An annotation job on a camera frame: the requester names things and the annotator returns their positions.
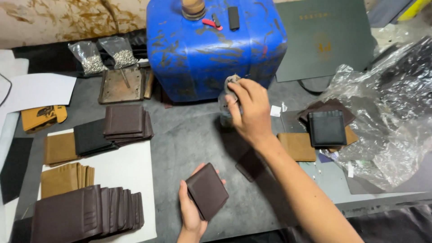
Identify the clear glass bottle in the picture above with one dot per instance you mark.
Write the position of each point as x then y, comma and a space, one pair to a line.
225, 116

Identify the stack of black wallets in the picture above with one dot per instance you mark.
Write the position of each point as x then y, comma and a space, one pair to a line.
89, 138

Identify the small black stick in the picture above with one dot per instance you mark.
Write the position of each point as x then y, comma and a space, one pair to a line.
216, 19

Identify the blue plastic jerrycan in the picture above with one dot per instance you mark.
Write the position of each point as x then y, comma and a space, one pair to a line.
202, 54

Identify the person's right hand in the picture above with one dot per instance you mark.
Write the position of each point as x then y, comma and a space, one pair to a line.
254, 114

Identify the grey rag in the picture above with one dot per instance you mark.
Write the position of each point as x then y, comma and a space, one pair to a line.
232, 80

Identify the black leather sheet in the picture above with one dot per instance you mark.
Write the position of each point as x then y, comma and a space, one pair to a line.
15, 168

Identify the clear plastic bag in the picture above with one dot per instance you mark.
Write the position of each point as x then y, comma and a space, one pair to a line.
388, 118

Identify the dark brown leather wallet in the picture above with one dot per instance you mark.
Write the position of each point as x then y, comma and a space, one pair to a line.
249, 165
207, 190

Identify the brown jerrycan cap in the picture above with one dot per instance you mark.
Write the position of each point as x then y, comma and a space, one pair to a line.
193, 8

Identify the small white paper scrap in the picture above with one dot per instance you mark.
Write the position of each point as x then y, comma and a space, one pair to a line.
275, 111

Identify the yellow printed pouch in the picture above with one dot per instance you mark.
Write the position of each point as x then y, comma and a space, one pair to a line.
40, 118

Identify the row of dark brown wallets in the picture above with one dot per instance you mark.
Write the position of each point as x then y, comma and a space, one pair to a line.
74, 216

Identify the black leather wallet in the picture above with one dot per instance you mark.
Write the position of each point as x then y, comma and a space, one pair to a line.
327, 129

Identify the person's left hand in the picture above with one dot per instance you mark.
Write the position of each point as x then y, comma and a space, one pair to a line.
189, 216

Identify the bag of silver rivets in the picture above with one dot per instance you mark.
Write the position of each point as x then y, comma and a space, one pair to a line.
90, 60
122, 55

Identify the dark green box lid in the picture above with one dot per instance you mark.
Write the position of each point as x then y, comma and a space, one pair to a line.
324, 37

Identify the row of tan wallets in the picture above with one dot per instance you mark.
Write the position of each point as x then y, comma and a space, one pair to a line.
62, 180

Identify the black rectangular block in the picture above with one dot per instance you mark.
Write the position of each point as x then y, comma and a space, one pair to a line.
233, 17

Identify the red plastic clip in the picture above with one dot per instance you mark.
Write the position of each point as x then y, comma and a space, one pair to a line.
211, 23

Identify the thin metal punch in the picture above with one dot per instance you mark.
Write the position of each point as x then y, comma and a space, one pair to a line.
125, 78

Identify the large white paper sheet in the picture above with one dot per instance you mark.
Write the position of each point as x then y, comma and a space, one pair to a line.
131, 175

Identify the stack of dark brown wallets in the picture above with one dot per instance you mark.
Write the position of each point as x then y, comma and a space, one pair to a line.
125, 121

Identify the stack of tan wallets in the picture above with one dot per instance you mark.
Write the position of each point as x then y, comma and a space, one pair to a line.
59, 148

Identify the rusty metal plate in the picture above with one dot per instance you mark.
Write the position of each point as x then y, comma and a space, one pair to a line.
116, 89

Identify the dark brown leather piece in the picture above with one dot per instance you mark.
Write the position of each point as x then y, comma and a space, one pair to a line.
329, 106

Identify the tan leather wallet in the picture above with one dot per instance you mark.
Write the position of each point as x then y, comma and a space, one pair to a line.
297, 146

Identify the tan leather piece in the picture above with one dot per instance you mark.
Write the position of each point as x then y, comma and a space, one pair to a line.
351, 136

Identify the yellow plastic object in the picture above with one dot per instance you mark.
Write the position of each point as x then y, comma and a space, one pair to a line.
416, 8

